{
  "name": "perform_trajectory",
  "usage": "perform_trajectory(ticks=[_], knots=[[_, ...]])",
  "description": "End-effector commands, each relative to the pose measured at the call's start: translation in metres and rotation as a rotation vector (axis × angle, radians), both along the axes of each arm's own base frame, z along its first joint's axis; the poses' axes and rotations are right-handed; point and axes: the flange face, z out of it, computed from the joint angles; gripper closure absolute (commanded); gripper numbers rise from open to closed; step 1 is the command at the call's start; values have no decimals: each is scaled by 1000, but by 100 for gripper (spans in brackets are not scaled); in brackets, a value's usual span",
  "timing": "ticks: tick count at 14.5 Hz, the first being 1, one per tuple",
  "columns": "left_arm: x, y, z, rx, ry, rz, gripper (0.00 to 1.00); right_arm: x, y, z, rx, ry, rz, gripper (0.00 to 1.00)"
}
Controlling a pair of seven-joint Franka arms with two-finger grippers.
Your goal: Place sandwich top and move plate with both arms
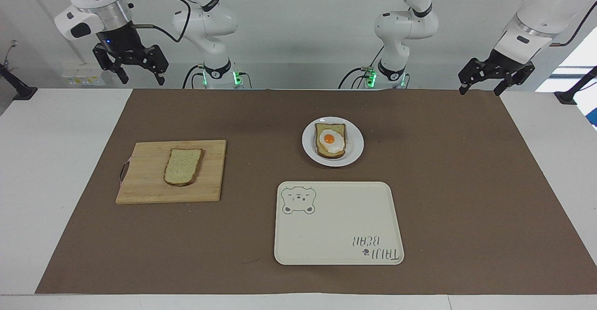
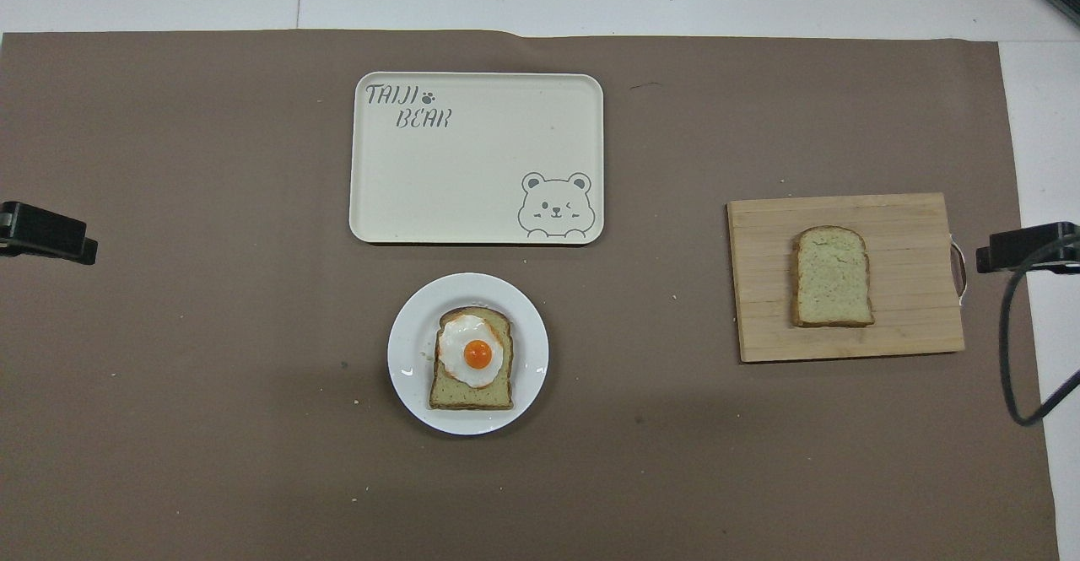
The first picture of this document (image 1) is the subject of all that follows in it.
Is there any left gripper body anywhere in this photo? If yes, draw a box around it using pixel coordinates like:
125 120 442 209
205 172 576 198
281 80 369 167
487 48 534 76

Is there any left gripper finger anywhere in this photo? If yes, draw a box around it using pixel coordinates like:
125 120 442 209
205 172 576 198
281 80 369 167
494 65 536 96
458 58 496 96

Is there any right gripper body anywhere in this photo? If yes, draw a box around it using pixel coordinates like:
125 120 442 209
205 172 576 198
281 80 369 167
96 21 146 60

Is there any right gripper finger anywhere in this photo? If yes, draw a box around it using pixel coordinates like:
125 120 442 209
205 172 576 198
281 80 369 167
92 43 130 85
125 45 170 86

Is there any white round plate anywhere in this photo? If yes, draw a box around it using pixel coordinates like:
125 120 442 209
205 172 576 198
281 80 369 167
302 117 365 167

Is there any black stand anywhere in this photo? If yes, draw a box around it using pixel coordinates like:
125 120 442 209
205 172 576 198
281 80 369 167
0 40 38 101
554 66 597 105

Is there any plain bread slice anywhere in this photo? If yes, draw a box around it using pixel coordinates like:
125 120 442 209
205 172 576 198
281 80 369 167
163 148 204 187

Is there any wooden cutting board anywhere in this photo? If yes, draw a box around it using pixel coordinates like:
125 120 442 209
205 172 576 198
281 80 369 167
115 140 227 205

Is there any toasted bread slice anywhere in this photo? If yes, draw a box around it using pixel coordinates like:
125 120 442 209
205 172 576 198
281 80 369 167
314 123 347 159

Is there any fried egg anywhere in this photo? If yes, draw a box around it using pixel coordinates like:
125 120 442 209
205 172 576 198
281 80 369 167
319 130 345 154

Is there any cream tray with bear print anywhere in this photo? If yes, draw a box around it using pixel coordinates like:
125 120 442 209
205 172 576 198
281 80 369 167
274 181 405 266

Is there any white wall socket strip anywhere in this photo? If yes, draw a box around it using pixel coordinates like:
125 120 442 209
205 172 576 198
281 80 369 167
62 63 106 87

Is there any black cable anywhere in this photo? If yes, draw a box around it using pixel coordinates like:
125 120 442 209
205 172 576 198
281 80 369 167
127 0 193 44
549 1 597 48
339 66 375 90
181 64 206 90

